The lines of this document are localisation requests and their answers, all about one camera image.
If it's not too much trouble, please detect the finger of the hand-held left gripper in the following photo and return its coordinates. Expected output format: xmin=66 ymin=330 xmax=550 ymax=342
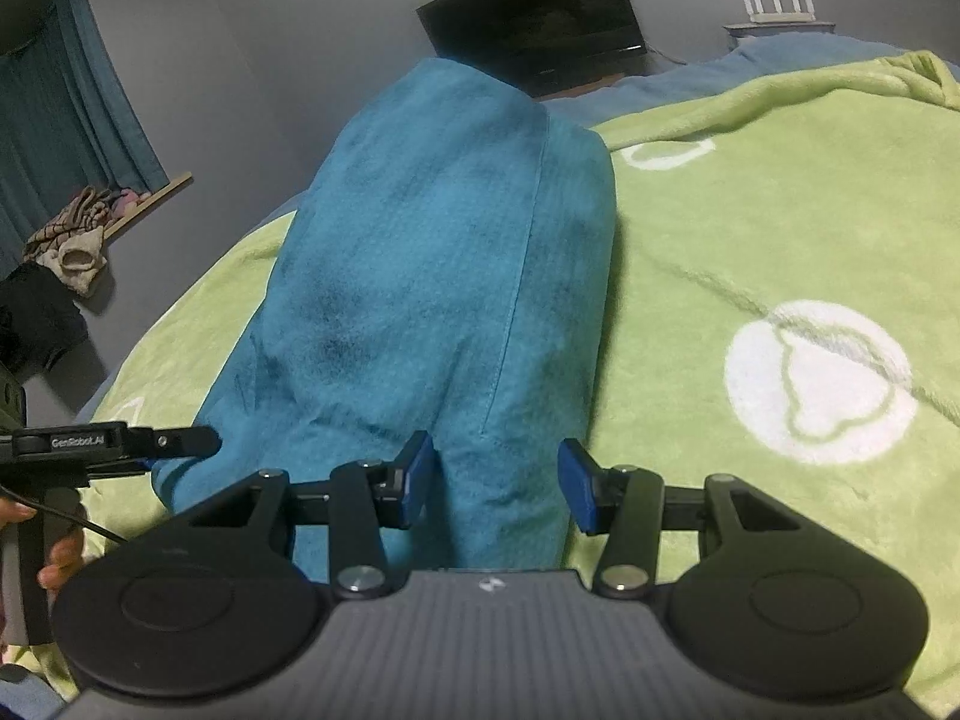
xmin=146 ymin=425 xmax=223 ymax=467

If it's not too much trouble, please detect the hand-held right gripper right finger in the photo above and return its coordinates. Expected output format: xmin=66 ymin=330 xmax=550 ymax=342
xmin=556 ymin=439 xmax=820 ymax=601

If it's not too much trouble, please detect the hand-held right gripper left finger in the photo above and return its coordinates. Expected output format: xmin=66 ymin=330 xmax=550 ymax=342
xmin=169 ymin=431 xmax=437 ymax=601

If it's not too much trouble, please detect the teal garment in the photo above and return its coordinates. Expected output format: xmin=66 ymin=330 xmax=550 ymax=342
xmin=150 ymin=56 xmax=617 ymax=571

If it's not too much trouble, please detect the person's left hand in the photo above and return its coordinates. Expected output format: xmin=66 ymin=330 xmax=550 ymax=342
xmin=0 ymin=501 xmax=88 ymax=595

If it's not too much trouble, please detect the dark cloth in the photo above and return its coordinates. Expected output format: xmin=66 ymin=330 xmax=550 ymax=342
xmin=0 ymin=262 xmax=92 ymax=380

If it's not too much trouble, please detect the beige cloth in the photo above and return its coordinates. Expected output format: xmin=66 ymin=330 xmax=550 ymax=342
xmin=45 ymin=229 xmax=110 ymax=298

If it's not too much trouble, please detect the striped cloth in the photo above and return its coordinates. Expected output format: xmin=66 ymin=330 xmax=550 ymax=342
xmin=22 ymin=185 xmax=143 ymax=262

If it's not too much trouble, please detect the wooden window sill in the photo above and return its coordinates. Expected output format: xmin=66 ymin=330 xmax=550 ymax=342
xmin=101 ymin=172 xmax=194 ymax=239

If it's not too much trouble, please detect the grey blue cloth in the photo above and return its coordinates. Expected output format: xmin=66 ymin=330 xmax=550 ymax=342
xmin=0 ymin=661 xmax=70 ymax=720

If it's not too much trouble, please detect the green fleece blanket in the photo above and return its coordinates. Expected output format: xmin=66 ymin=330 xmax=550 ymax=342
xmin=0 ymin=50 xmax=960 ymax=720

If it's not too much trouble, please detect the teal curtain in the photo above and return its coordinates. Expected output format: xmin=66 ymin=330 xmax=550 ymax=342
xmin=0 ymin=0 xmax=170 ymax=262

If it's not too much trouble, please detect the blue bed sheet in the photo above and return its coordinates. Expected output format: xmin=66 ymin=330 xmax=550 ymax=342
xmin=251 ymin=34 xmax=912 ymax=233

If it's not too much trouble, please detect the black television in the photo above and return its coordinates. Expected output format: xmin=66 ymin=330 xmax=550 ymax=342
xmin=416 ymin=0 xmax=648 ymax=98

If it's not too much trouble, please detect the black cable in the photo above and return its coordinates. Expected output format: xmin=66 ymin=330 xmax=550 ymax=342
xmin=0 ymin=481 xmax=130 ymax=545

